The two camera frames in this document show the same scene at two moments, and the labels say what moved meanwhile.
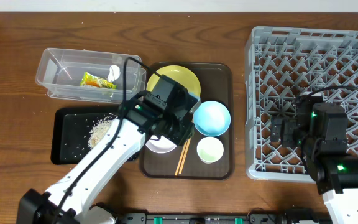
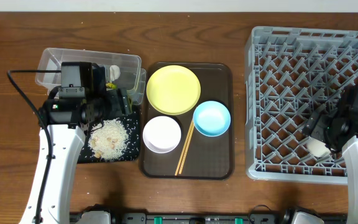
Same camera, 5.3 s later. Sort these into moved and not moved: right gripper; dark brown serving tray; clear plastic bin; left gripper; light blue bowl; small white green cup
Moved: right gripper; left gripper; small white green cup
Not moved: clear plastic bin; light blue bowl; dark brown serving tray
